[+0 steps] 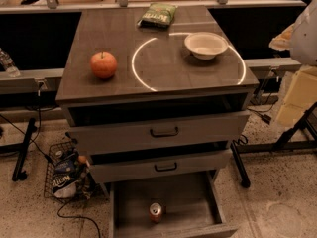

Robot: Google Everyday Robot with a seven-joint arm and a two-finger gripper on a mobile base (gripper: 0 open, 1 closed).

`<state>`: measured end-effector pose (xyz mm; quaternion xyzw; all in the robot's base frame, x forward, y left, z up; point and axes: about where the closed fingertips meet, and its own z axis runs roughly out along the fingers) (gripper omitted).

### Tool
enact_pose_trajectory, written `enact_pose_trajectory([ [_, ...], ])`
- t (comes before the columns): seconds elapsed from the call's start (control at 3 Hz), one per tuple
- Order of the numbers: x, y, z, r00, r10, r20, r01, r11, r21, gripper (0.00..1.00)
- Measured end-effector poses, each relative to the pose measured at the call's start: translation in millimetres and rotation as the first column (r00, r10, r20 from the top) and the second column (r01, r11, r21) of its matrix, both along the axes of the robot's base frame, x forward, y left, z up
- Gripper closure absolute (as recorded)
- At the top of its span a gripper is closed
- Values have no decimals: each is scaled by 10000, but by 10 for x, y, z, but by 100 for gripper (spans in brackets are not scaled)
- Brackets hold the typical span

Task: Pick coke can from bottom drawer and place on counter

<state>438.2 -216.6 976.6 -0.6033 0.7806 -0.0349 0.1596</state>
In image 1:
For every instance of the black right table frame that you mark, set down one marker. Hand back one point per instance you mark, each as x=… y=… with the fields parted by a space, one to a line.
x=306 y=123

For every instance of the blue chip bag in basket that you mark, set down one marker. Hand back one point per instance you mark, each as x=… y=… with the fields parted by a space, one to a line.
x=64 y=179

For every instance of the red apple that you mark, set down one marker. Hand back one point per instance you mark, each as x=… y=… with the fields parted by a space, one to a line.
x=103 y=65

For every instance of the red coke can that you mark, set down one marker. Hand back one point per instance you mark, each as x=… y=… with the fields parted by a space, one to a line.
x=155 y=212

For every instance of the top grey drawer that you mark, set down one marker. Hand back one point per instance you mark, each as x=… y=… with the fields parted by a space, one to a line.
x=162 y=133

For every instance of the bottom grey drawer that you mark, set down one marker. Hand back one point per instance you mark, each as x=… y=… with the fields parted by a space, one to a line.
x=190 y=208

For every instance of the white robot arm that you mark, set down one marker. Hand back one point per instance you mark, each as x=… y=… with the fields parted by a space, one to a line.
x=300 y=39

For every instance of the green chip bag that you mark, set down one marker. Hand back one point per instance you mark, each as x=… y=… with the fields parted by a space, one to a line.
x=158 y=15

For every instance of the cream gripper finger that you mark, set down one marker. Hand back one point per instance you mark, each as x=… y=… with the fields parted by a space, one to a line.
x=282 y=41
x=300 y=96

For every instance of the grey drawer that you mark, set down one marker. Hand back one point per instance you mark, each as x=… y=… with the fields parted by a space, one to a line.
x=190 y=208
x=162 y=133
x=166 y=166

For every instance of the black left table leg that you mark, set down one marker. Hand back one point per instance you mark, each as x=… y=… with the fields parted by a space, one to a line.
x=18 y=173

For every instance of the middle grey drawer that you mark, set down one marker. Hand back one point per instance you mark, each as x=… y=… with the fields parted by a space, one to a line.
x=166 y=166

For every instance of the white bowl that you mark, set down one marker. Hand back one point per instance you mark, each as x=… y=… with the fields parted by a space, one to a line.
x=205 y=46

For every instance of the clear plastic water bottle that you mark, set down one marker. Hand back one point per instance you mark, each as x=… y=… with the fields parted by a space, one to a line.
x=8 y=64

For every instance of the black power adapter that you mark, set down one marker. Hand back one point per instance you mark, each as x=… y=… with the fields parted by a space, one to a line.
x=266 y=118

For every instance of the black wire basket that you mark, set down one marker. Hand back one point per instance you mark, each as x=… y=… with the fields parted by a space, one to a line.
x=84 y=181

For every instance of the grey drawer cabinet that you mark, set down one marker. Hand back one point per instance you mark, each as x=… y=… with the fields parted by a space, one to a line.
x=157 y=77

